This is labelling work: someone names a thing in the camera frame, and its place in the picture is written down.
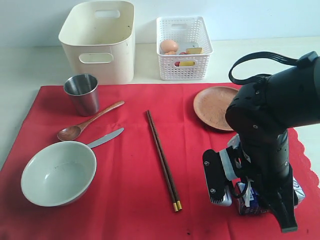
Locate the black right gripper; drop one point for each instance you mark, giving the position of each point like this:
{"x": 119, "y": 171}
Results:
{"x": 275, "y": 188}

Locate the yellow lemon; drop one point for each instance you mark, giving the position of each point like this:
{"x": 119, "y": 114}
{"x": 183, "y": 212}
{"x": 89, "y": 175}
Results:
{"x": 187, "y": 63}

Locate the red grilled sausage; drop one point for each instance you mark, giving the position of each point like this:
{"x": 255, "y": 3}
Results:
{"x": 177, "y": 63}

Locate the yellow cheese wedge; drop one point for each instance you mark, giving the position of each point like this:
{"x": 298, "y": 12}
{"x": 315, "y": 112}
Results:
{"x": 194, "y": 51}

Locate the fried chicken piece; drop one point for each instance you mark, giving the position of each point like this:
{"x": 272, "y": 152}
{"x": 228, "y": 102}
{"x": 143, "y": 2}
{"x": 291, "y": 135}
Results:
{"x": 171, "y": 53}

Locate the brown egg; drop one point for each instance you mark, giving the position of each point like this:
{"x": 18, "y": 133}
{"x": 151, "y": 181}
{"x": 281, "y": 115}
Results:
{"x": 169, "y": 45}

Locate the blue silver milk carton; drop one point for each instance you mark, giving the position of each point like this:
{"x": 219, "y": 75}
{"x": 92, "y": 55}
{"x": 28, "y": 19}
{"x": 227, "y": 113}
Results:
{"x": 248, "y": 204}

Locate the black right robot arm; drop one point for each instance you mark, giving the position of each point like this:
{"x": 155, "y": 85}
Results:
{"x": 263, "y": 110}

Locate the right brown chopstick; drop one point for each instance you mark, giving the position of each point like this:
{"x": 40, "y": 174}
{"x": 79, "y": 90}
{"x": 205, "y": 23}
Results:
{"x": 173, "y": 186}

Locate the brown chopstick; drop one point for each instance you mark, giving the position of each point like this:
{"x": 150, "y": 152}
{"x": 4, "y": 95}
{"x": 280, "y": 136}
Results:
{"x": 173, "y": 186}
{"x": 173, "y": 200}

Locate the left brown chopstick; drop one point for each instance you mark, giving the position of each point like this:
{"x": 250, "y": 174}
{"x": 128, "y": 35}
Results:
{"x": 173, "y": 200}

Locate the brown wooden plate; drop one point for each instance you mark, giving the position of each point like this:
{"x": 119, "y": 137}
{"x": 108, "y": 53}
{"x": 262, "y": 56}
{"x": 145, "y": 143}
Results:
{"x": 210, "y": 106}

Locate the red table cloth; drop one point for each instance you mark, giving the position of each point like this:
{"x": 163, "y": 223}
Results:
{"x": 128, "y": 198}

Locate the metal table knife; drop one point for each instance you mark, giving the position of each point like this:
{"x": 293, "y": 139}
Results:
{"x": 105, "y": 138}

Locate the white perforated plastic basket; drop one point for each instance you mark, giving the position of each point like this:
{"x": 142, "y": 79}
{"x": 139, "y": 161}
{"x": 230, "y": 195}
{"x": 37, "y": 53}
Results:
{"x": 191, "y": 59}

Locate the brown wooden spoon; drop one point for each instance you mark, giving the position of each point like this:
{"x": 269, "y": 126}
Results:
{"x": 73, "y": 132}

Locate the pale green ceramic bowl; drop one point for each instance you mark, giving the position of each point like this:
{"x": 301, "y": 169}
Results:
{"x": 58, "y": 174}

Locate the stainless steel cup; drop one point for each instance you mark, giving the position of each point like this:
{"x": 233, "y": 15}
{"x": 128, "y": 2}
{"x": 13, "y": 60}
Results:
{"x": 83, "y": 92}

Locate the cream plastic storage bin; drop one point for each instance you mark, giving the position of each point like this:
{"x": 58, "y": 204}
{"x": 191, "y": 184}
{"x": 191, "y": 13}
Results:
{"x": 98, "y": 38}

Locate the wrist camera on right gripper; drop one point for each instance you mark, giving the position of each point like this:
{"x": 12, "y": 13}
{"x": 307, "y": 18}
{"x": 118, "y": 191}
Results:
{"x": 220, "y": 169}

